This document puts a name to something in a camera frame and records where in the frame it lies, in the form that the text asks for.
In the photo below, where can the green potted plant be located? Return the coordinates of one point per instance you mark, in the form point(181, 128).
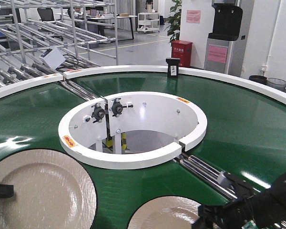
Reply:
point(174, 20)

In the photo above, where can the black sensor box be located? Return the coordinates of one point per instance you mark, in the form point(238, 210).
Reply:
point(173, 67)

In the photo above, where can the red fire extinguisher cabinet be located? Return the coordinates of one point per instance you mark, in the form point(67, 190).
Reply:
point(182, 50)

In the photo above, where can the office desk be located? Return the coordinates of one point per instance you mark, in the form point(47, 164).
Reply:
point(108, 21)

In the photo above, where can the metal roller rack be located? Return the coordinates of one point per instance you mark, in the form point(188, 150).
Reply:
point(29, 27)

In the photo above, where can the beige plate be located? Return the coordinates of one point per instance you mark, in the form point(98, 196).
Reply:
point(51, 191)
point(168, 212)

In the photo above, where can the pink wall notice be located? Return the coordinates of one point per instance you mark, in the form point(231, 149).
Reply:
point(193, 16)

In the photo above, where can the white control box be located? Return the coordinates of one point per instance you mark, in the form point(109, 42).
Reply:
point(52, 57)

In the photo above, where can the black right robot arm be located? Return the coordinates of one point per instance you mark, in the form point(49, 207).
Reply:
point(270, 205)

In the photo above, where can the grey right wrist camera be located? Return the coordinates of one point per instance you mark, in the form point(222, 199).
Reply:
point(241, 188)

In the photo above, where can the black water dispenser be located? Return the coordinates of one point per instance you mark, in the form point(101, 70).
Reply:
point(226, 29)

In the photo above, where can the black waste bin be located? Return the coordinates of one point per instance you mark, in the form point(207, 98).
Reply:
point(258, 79)

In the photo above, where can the white shelf cart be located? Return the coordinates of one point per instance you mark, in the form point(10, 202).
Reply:
point(148, 22)

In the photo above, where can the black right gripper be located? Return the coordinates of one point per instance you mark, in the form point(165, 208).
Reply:
point(236, 214)

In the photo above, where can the white outer conveyor rim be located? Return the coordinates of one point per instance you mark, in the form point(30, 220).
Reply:
point(56, 77)

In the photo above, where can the grey mesh waste bin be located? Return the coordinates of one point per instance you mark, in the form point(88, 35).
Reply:
point(278, 84)

